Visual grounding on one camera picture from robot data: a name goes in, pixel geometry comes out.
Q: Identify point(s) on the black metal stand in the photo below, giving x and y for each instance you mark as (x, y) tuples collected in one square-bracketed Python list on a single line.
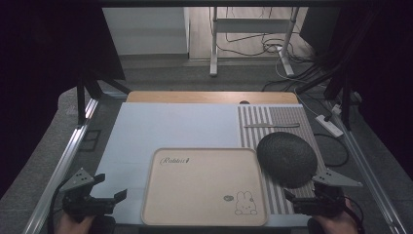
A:
[(345, 97), (81, 97)]

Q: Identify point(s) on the white power strip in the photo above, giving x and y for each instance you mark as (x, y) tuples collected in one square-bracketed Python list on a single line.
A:
[(329, 126)]

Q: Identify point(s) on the dark desk grommet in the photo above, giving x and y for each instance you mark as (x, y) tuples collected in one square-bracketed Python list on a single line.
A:
[(244, 102)]

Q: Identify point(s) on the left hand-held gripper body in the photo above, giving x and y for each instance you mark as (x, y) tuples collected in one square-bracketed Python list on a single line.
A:
[(78, 201)]

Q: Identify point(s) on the black square floor frame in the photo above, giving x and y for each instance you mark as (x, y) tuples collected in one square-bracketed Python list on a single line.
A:
[(89, 140)]

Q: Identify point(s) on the dark round woven placemat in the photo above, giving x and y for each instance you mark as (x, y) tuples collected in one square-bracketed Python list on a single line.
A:
[(287, 159)]

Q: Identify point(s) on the light blue table mat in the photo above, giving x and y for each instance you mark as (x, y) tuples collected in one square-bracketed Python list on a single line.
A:
[(168, 125)]

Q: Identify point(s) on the beige tray with rabbit print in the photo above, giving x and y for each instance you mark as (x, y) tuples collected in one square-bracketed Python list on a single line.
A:
[(201, 188)]

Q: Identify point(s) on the grey table knife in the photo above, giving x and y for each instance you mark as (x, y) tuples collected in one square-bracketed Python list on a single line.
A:
[(271, 125)]

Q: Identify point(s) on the aluminium frame rail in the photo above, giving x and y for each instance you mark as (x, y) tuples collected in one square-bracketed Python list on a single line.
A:
[(61, 169), (363, 165)]

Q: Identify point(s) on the person's right hand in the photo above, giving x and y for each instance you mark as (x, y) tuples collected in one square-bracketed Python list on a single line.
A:
[(336, 225)]

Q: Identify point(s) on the grey striped placemat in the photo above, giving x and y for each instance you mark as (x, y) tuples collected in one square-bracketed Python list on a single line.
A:
[(292, 113)]

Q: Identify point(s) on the white desk frame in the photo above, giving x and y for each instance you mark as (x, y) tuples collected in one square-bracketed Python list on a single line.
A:
[(250, 25)]

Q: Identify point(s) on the white cabinet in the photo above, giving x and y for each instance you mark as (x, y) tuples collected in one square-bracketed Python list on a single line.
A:
[(146, 31)]

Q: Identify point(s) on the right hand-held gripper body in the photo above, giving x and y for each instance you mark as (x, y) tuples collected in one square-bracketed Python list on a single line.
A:
[(324, 203)]

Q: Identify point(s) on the person's left hand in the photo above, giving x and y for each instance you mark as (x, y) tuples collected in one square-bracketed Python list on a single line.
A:
[(69, 226)]

